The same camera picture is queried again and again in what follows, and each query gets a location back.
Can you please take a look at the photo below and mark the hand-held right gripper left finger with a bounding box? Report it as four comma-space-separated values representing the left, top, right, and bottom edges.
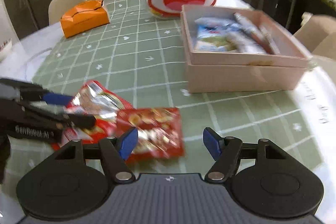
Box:
54, 127, 139, 184

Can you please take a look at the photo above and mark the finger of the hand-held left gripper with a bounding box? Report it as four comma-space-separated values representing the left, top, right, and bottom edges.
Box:
24, 103, 96, 129
18, 84, 76, 107

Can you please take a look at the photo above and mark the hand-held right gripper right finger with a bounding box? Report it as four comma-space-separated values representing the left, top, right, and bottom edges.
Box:
203, 127, 286, 183

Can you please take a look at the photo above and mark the red snack packet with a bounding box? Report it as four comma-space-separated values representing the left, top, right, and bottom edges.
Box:
51, 80, 133, 152
117, 107, 185, 164

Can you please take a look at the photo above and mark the pink cardboard box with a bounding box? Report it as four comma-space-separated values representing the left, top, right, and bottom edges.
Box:
181, 5, 313, 94

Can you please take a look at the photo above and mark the blue snack packet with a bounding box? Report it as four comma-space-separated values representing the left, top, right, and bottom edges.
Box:
194, 17, 246, 52

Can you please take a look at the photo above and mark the brown stick snack packet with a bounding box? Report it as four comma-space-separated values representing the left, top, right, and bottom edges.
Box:
259, 26, 282, 54

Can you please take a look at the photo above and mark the white stick snack packet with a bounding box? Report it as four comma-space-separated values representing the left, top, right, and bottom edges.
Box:
233, 12, 273, 54

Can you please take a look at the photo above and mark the green checked tablecloth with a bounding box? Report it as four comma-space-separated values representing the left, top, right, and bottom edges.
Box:
10, 0, 315, 177

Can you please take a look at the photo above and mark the orange tissue box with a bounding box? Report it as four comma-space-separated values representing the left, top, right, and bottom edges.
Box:
60, 0, 111, 39

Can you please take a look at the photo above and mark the beige chair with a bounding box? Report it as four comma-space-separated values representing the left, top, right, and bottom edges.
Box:
293, 14, 336, 56
48, 0, 88, 25

